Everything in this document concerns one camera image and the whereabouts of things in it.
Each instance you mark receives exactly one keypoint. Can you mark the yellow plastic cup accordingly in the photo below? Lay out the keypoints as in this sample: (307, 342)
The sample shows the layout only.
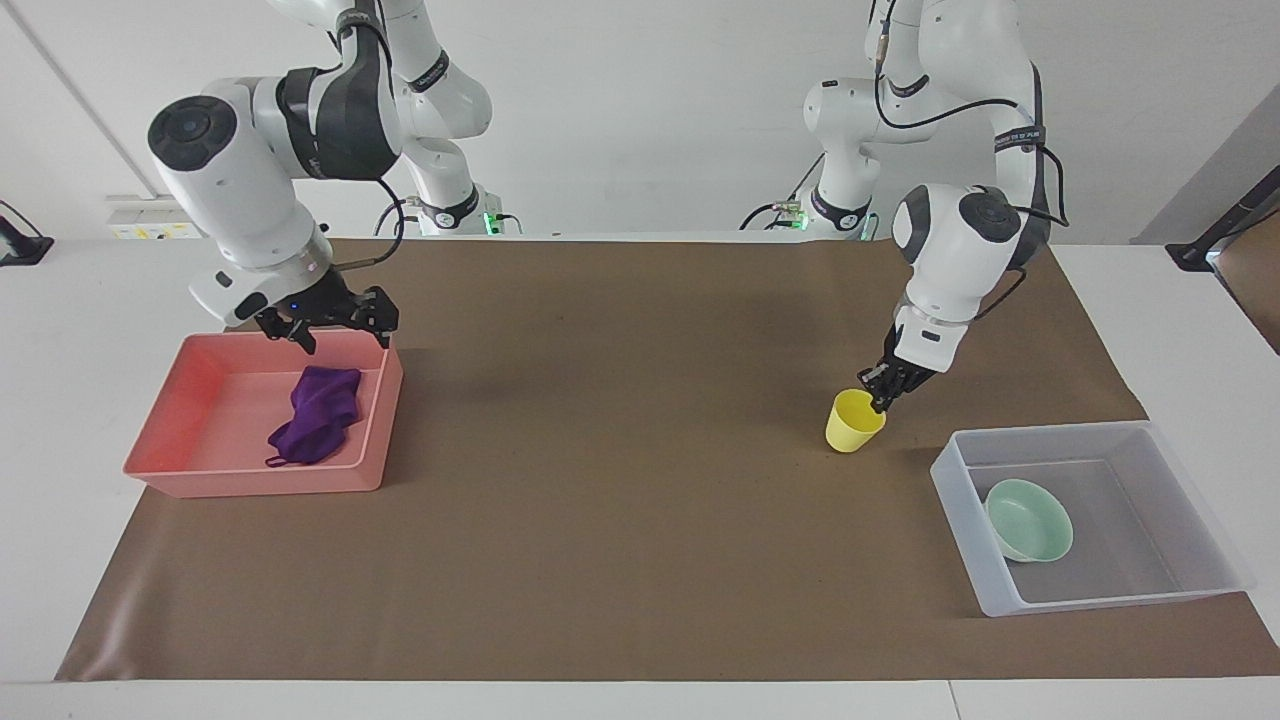
(852, 425)

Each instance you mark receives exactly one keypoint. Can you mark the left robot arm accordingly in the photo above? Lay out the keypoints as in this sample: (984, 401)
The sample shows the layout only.
(950, 250)

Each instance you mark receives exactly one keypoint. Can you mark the black stand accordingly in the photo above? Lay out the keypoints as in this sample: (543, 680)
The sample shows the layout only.
(20, 245)
(1215, 232)

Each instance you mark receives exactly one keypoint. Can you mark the pink plastic bin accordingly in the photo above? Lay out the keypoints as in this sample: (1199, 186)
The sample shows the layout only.
(220, 420)

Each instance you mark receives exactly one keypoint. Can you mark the purple cloth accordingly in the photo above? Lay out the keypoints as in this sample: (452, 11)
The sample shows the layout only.
(318, 420)

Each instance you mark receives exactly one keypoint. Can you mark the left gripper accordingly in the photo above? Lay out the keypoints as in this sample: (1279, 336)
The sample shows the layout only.
(908, 372)

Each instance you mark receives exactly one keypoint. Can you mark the translucent grey plastic bin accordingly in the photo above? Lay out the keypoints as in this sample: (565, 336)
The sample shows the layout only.
(1120, 530)

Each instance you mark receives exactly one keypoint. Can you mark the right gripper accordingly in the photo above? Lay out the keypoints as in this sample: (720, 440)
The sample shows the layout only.
(310, 298)

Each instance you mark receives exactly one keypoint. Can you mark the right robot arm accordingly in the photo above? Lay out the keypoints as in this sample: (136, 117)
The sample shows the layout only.
(240, 190)

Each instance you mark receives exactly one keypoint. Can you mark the pale green bowl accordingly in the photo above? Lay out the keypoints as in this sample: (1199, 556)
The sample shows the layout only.
(1035, 525)

